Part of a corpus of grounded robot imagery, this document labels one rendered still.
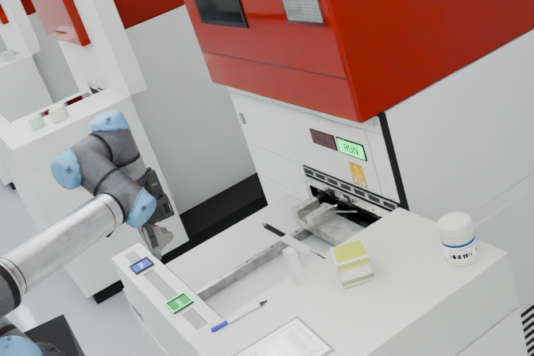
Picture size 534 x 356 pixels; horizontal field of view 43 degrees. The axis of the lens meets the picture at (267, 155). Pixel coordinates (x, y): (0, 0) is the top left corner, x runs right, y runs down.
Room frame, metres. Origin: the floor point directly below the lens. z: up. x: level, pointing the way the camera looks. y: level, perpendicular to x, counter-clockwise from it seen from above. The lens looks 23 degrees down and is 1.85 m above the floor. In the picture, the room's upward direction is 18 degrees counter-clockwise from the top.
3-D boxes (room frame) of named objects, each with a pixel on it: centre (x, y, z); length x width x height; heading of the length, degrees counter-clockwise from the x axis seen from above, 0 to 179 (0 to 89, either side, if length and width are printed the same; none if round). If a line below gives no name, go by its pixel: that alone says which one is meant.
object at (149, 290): (1.52, 0.36, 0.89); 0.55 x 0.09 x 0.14; 24
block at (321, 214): (1.72, -0.09, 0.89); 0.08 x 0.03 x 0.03; 114
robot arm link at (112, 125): (1.41, 0.30, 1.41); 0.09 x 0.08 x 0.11; 137
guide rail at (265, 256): (1.69, 0.11, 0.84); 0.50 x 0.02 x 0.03; 114
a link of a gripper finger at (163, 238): (1.40, 0.29, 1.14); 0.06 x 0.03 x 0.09; 114
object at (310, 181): (1.71, -0.18, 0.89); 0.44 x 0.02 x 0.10; 24
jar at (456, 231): (1.22, -0.33, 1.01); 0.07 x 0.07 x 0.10
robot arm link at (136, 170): (1.41, 0.30, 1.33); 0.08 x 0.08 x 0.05
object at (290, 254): (1.34, 0.01, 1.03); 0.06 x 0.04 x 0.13; 114
